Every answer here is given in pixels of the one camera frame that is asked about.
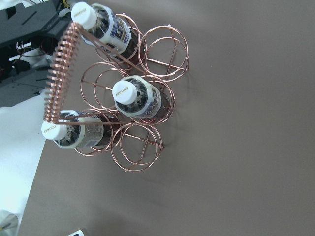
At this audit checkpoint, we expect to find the copper wire bottle basket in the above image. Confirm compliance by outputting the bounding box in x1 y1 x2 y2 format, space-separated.
43 14 189 172

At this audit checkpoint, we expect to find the tea bottle white cap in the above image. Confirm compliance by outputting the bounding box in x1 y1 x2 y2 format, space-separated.
112 75 170 120
71 1 146 65

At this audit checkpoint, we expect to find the tea bottle near handle end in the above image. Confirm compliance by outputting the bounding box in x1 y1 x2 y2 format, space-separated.
41 110 120 149

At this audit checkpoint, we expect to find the black machine frame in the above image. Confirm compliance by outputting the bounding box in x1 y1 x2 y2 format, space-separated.
0 0 71 107

